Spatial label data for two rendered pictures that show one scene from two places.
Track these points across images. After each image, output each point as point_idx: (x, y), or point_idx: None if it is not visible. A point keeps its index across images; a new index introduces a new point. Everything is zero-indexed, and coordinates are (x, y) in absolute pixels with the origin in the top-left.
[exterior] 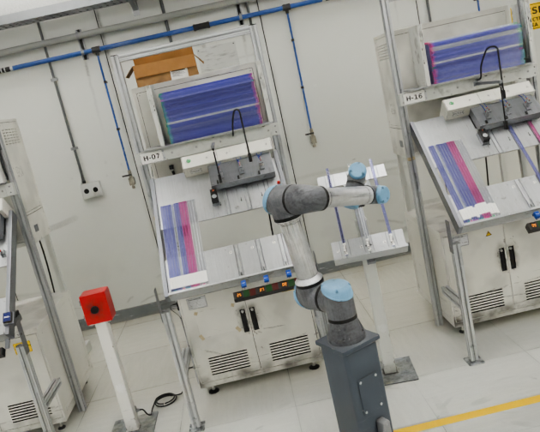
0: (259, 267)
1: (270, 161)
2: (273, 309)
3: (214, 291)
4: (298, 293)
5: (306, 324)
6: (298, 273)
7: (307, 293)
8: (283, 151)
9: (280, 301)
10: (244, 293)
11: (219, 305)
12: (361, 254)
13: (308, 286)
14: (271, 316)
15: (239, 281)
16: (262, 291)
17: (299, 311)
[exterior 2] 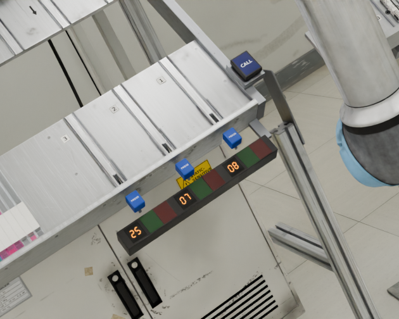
0: (153, 148)
1: None
2: (178, 246)
3: (63, 247)
4: (365, 149)
5: (254, 252)
6: (361, 86)
7: None
8: None
9: (190, 223)
10: (147, 223)
11: (57, 284)
12: (396, 29)
13: None
14: (180, 264)
15: (120, 199)
16: (190, 203)
17: (234, 231)
